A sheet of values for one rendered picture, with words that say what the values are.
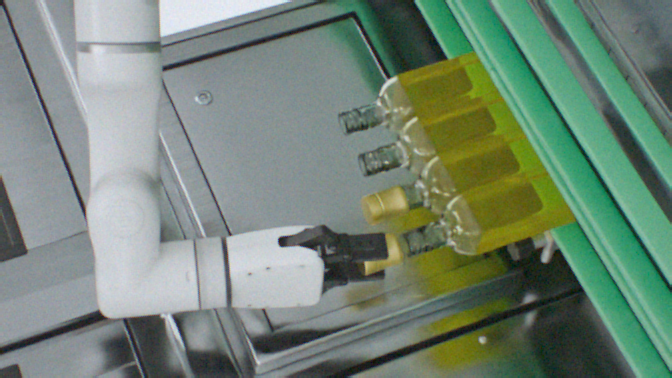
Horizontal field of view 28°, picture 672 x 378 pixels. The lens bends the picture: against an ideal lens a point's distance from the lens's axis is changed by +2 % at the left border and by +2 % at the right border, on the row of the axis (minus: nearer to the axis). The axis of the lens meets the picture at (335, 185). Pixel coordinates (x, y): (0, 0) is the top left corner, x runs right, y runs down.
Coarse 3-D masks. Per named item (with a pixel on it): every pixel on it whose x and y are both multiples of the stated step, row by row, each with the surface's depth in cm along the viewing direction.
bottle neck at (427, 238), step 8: (424, 224) 144; (432, 224) 144; (440, 224) 144; (408, 232) 143; (416, 232) 143; (424, 232) 143; (432, 232) 143; (440, 232) 143; (448, 232) 144; (400, 240) 145; (408, 240) 142; (416, 240) 143; (424, 240) 143; (432, 240) 143; (440, 240) 143; (448, 240) 144; (408, 248) 144; (416, 248) 143; (424, 248) 143; (432, 248) 144; (408, 256) 144
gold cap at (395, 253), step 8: (392, 240) 142; (392, 248) 142; (400, 248) 142; (392, 256) 142; (400, 256) 142; (360, 264) 142; (368, 264) 141; (376, 264) 141; (384, 264) 142; (392, 264) 142; (368, 272) 142
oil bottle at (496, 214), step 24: (480, 192) 145; (504, 192) 145; (528, 192) 145; (552, 192) 145; (456, 216) 143; (480, 216) 143; (504, 216) 143; (528, 216) 144; (552, 216) 146; (456, 240) 143; (480, 240) 144; (504, 240) 146
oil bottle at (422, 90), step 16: (432, 64) 154; (448, 64) 154; (464, 64) 154; (480, 64) 155; (400, 80) 153; (416, 80) 153; (432, 80) 153; (448, 80) 153; (464, 80) 153; (480, 80) 153; (384, 96) 152; (400, 96) 151; (416, 96) 151; (432, 96) 152; (448, 96) 152; (464, 96) 153; (384, 112) 152; (400, 112) 151; (416, 112) 151; (400, 128) 153
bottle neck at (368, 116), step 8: (368, 104) 152; (376, 104) 152; (344, 112) 152; (352, 112) 151; (360, 112) 151; (368, 112) 152; (376, 112) 152; (344, 120) 151; (352, 120) 151; (360, 120) 151; (368, 120) 151; (376, 120) 152; (384, 120) 152; (344, 128) 153; (352, 128) 151; (360, 128) 152; (368, 128) 152
